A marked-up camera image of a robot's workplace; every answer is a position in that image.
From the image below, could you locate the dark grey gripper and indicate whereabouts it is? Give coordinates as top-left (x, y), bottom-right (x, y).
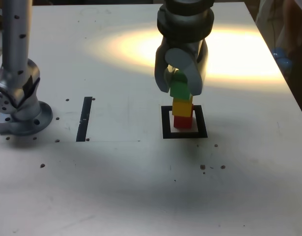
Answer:
top-left (154, 40), bottom-right (209, 97)

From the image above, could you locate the green cube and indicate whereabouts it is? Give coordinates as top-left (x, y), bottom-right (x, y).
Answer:
top-left (169, 71), bottom-right (193, 101)

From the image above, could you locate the yellow cube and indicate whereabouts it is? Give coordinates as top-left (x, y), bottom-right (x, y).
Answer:
top-left (172, 97), bottom-right (194, 118)

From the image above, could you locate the red cube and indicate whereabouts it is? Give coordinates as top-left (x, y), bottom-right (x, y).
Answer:
top-left (173, 115), bottom-right (192, 129)

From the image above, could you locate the black tape square outline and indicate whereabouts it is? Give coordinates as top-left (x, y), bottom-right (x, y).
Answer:
top-left (161, 105), bottom-right (208, 140)

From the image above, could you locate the black tape strip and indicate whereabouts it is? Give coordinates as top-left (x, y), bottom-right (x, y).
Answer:
top-left (76, 96), bottom-right (93, 143)

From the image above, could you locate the blue rounded object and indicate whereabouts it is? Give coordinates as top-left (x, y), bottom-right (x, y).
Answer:
top-left (271, 47), bottom-right (293, 72)

